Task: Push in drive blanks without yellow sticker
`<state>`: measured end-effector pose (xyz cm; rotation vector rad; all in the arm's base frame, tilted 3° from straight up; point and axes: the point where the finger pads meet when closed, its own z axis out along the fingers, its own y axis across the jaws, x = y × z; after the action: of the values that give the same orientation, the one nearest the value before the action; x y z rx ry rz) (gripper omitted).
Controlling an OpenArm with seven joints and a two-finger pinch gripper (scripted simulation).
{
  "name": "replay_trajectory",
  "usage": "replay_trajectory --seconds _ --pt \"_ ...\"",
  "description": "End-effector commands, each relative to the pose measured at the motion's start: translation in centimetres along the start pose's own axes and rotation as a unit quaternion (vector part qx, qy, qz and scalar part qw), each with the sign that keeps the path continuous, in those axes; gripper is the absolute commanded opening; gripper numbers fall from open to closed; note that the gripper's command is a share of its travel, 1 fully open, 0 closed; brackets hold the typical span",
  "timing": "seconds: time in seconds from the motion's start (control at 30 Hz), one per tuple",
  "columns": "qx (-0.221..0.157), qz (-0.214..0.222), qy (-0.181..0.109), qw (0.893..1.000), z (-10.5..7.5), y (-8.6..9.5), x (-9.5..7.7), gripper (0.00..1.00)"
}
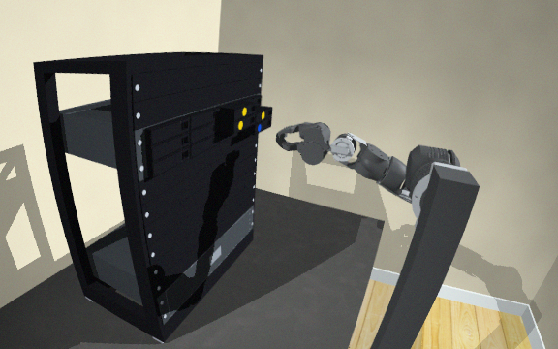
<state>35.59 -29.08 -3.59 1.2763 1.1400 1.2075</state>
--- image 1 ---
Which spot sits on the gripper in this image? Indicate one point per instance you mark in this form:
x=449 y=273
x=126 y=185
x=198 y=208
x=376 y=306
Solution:
x=316 y=142

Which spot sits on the black server rack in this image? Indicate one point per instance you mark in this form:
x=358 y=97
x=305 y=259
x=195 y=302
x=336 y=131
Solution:
x=188 y=224

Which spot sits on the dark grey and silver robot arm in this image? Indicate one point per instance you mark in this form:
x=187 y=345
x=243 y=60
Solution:
x=373 y=164

